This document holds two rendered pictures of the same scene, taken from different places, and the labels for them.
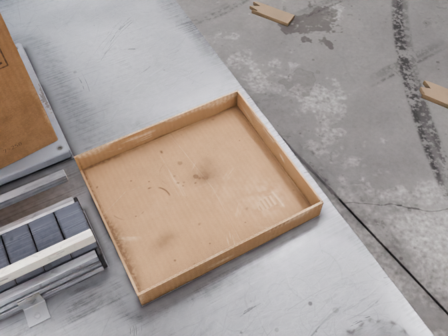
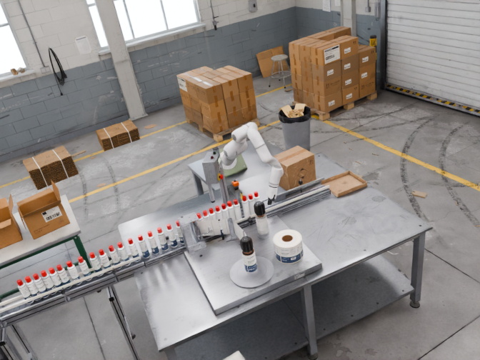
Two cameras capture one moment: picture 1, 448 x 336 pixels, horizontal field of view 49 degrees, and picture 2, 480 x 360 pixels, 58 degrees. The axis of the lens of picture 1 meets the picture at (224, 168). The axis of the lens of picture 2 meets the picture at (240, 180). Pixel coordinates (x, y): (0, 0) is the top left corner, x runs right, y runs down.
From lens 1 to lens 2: 3.26 m
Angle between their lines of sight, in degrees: 26
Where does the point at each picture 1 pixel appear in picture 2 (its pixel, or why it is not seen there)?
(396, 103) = (403, 198)
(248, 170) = (353, 181)
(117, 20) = (320, 163)
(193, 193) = (343, 185)
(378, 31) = (395, 178)
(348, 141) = not seen: hidden behind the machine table
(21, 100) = (313, 170)
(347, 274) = (372, 191)
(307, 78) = not seen: hidden behind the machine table
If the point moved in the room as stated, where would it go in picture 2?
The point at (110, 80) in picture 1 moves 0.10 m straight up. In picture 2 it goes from (322, 172) to (321, 163)
